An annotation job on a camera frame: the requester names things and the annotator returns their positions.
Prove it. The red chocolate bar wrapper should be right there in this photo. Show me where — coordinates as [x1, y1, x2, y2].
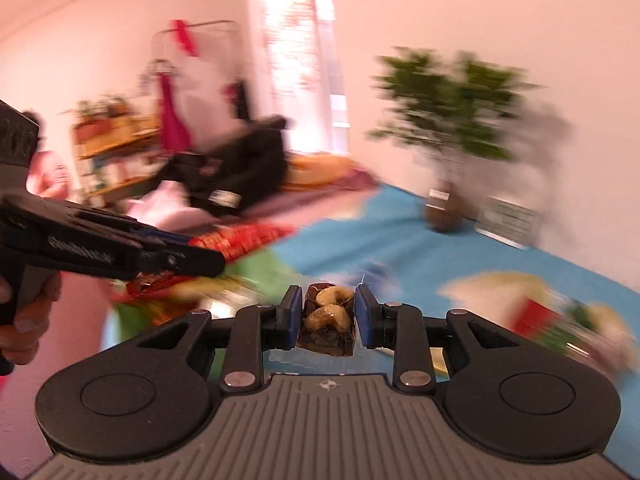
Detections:
[126, 220, 296, 299]

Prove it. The nut chocolate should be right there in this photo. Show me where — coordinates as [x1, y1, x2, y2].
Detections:
[269, 282, 392, 376]

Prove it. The person's left hand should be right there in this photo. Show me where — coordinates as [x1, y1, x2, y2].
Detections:
[1, 272, 62, 365]

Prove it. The green plastic basket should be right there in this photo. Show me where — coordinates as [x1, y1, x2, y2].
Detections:
[100, 249, 308, 350]

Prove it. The seated person with mask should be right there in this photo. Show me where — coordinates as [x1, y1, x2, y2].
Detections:
[26, 140, 70, 200]

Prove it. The blue floral tablecloth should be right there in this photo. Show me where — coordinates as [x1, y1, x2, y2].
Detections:
[98, 181, 640, 401]

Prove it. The wooden shelf with plants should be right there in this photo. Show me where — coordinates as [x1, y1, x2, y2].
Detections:
[69, 94, 164, 209]

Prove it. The black clothing pile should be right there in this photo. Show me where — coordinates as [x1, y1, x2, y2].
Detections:
[153, 115, 288, 217]

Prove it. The white digital clock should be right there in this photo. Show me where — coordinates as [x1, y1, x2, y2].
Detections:
[475, 196, 539, 249]

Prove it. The clothes rack with red garment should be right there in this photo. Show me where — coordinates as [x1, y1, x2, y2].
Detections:
[139, 18, 250, 148]

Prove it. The green red clear snack bag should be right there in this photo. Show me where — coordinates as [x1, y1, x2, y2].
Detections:
[510, 299, 639, 382]

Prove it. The potted plant in glass vase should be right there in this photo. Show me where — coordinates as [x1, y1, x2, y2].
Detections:
[367, 47, 537, 234]

